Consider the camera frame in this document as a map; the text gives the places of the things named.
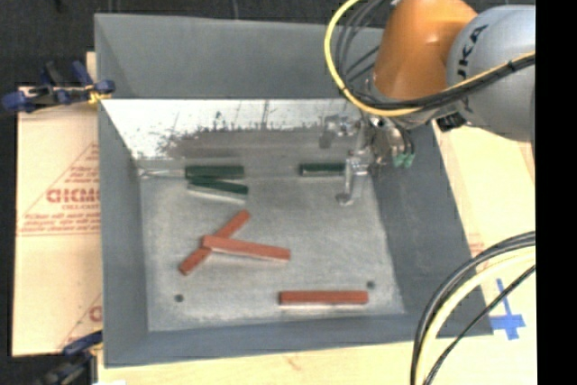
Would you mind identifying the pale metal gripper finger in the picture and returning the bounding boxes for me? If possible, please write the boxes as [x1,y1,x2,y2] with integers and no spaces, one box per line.
[318,114,362,150]
[335,148,376,207]

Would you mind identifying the dark green flat block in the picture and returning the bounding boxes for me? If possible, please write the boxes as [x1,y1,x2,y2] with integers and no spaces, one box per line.
[186,176,251,203]
[184,164,246,179]
[298,162,347,178]

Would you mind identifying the red-brown flat block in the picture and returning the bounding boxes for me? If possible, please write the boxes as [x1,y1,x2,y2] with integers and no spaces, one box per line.
[278,289,371,307]
[200,234,292,263]
[178,209,252,277]

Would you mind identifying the grey metal bin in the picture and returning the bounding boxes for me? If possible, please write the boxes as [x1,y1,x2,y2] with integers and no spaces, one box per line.
[93,12,493,367]

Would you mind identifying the brown cardboard board red print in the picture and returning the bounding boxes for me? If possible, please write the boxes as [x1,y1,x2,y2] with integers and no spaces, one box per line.
[11,51,105,358]

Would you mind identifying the black cylinder on white bracket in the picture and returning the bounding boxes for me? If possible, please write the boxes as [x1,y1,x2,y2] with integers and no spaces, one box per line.
[434,111,466,133]

